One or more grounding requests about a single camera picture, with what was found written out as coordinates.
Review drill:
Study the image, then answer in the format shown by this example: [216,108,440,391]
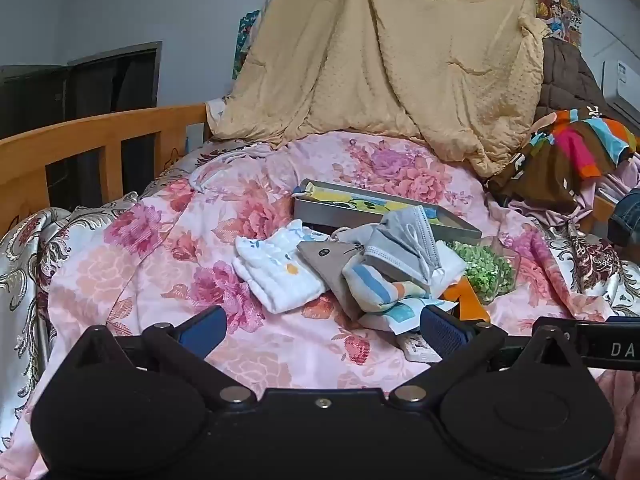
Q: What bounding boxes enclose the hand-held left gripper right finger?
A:
[390,304,583,403]

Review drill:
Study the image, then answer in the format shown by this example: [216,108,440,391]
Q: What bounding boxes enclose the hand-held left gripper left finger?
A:
[80,305,256,405]

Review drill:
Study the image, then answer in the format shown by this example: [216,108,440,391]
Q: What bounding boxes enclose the orange cloth strip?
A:
[442,277,491,322]

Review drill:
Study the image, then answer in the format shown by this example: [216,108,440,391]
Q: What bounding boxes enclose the plain white towel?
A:
[435,240,468,286]

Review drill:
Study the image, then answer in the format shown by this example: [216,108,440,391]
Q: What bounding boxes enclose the blue orange striped towel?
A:
[341,252,441,313]

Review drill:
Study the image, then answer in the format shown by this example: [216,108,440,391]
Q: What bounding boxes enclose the white flowered small towel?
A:
[232,219,328,315]

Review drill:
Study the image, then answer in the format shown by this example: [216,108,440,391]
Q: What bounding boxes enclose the tan drawstring pouch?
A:
[297,241,368,322]

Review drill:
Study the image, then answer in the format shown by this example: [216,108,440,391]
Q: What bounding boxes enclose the grey tray with painted bottom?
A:
[292,178,483,246]

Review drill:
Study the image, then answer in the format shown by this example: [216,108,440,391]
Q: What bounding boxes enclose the white patterned small cloth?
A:
[397,332,443,363]

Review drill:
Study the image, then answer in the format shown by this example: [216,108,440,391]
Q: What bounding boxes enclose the blue and yellow cloth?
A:
[357,297,458,336]

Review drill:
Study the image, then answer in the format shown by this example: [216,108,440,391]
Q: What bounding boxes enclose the pink floral quilt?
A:
[10,130,618,480]

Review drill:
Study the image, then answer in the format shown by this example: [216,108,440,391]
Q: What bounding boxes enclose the clear bag with green print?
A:
[445,237,521,306]

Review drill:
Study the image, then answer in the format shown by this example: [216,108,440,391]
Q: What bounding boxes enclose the grey face mask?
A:
[362,207,446,288]

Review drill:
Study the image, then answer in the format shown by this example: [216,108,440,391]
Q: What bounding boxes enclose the blue jeans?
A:
[607,200,640,248]

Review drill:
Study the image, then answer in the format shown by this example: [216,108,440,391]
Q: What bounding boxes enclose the pale pink cloth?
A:
[500,152,640,241]

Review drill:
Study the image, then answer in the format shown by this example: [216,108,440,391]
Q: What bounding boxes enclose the brown multicoloured garment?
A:
[487,107,640,213]

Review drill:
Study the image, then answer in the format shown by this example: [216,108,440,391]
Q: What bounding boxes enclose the white air conditioner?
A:
[600,60,640,126]

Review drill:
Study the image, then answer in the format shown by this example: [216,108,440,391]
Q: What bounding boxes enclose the dark cabinet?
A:
[0,41,163,211]

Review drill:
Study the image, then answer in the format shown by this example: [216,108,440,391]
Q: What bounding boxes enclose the yellow dotted blanket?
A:
[207,0,551,178]

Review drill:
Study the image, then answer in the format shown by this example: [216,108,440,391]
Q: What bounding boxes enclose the wooden bed frame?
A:
[0,102,211,241]

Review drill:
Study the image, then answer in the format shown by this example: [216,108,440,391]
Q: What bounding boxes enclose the teal wall poster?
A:
[232,10,261,81]

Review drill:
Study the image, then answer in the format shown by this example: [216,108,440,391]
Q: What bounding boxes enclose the colourful wall poster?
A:
[532,0,583,48]

